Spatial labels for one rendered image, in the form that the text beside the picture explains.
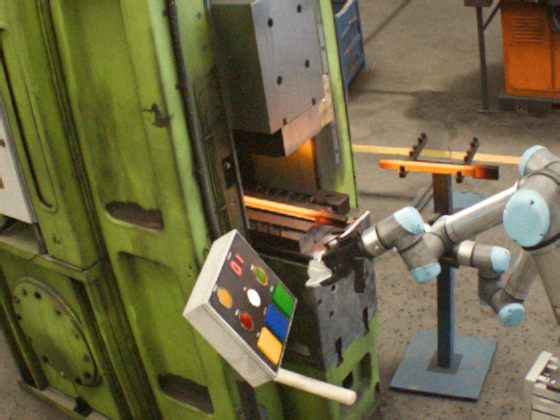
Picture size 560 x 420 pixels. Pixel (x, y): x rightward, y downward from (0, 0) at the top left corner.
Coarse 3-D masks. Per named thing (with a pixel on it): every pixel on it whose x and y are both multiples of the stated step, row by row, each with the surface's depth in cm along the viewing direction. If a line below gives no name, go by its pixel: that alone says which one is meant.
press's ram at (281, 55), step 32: (224, 0) 212; (256, 0) 206; (288, 0) 217; (224, 32) 214; (256, 32) 208; (288, 32) 220; (224, 64) 220; (256, 64) 213; (288, 64) 223; (320, 64) 237; (256, 96) 219; (288, 96) 226; (320, 96) 240; (256, 128) 225
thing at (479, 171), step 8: (384, 160) 272; (392, 160) 271; (392, 168) 270; (408, 168) 267; (416, 168) 266; (424, 168) 265; (432, 168) 263; (440, 168) 262; (448, 168) 261; (456, 168) 260; (464, 168) 259; (472, 168) 257; (480, 168) 255; (488, 168) 254; (496, 168) 253; (472, 176) 257; (480, 176) 258; (488, 176) 256; (496, 176) 255
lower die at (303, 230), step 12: (252, 192) 275; (288, 204) 263; (300, 204) 262; (312, 204) 261; (252, 216) 260; (264, 216) 259; (276, 216) 258; (288, 216) 256; (300, 216) 253; (252, 228) 255; (264, 228) 254; (276, 228) 253; (288, 228) 251; (300, 228) 249; (312, 228) 250; (324, 228) 256; (252, 240) 257; (264, 240) 254; (276, 240) 250; (288, 240) 247; (300, 240) 245; (312, 240) 251; (300, 252) 247
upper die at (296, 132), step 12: (312, 108) 238; (300, 120) 233; (312, 120) 239; (240, 132) 236; (252, 132) 233; (276, 132) 228; (288, 132) 229; (300, 132) 235; (312, 132) 240; (240, 144) 239; (252, 144) 236; (264, 144) 233; (276, 144) 230; (288, 144) 230; (300, 144) 236
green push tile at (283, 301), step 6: (276, 288) 212; (282, 288) 215; (276, 294) 211; (282, 294) 213; (288, 294) 216; (276, 300) 209; (282, 300) 212; (288, 300) 214; (282, 306) 210; (288, 306) 213; (288, 312) 211
